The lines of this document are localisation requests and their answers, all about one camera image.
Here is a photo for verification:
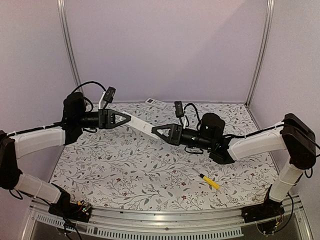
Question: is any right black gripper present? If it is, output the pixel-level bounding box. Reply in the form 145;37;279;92
153;122;214;151

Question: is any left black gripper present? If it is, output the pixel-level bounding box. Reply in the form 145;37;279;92
76;108;132;129

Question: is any white air conditioner remote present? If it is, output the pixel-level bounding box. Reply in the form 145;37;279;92
122;111;159;140

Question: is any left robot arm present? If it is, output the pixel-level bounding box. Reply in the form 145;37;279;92
0;92;131;217

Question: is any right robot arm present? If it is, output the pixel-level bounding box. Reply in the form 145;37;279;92
151;113;319;218

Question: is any floral patterned table mat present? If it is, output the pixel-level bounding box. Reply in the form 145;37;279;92
49;102;286;211

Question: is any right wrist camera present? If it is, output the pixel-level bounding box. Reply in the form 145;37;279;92
174;101;185;118

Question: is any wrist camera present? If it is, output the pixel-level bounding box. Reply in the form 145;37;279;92
103;86;116;103
174;101;185;118

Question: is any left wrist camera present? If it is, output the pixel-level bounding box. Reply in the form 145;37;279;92
103;86;116;103

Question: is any right camera cable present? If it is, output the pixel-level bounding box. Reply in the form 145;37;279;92
182;102;202;126

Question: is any camera cable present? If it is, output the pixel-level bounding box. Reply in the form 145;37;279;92
182;102;202;126
71;80;108;95

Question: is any left camera cable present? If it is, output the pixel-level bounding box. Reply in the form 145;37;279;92
71;80;108;95

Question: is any yellow handled screwdriver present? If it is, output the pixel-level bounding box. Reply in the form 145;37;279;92
192;168;220;190

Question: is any front aluminium rail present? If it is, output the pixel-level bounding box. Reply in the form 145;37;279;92
22;195;316;240

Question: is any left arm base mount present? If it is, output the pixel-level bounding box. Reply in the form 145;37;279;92
48;191;92;223

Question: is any left aluminium frame post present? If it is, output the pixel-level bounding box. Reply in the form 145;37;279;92
56;0;81;87

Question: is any aluminium frame post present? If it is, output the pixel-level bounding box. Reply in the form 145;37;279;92
245;0;275;108
56;0;81;87

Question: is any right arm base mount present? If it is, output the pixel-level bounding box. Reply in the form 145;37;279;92
241;197;285;235

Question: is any right aluminium frame post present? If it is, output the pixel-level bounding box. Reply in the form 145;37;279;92
245;0;275;108

